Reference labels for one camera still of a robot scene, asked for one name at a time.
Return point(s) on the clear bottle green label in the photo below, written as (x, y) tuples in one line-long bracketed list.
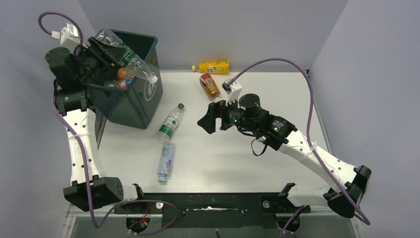
[(132, 60)]

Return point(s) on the clear bottle red white label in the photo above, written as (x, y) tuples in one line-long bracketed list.
[(119, 84)]

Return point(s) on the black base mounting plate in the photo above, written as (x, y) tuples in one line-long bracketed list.
[(214, 210)]

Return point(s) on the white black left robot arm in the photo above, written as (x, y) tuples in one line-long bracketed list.
[(90, 188)]

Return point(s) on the yellow juice bottle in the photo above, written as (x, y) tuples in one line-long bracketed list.
[(212, 67)]

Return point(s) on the aluminium frame rail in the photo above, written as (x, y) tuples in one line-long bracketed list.
[(78, 224)]

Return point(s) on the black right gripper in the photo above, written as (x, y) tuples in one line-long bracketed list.
[(216, 110)]

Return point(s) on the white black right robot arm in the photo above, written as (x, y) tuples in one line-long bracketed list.
[(346, 184)]

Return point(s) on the orange drink bottle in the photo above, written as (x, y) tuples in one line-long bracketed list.
[(124, 74)]

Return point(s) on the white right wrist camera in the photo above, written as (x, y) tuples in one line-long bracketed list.
[(233, 88)]

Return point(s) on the red gold tea bottle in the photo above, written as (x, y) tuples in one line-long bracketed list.
[(209, 86)]

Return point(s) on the purple label Ganten bottle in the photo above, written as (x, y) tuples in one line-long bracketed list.
[(165, 161)]

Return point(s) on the dark green plastic bin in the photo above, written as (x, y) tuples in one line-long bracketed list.
[(135, 106)]

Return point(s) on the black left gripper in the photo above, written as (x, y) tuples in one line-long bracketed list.
[(110, 56)]

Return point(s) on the green cap water bottle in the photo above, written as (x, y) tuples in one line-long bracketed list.
[(171, 122)]

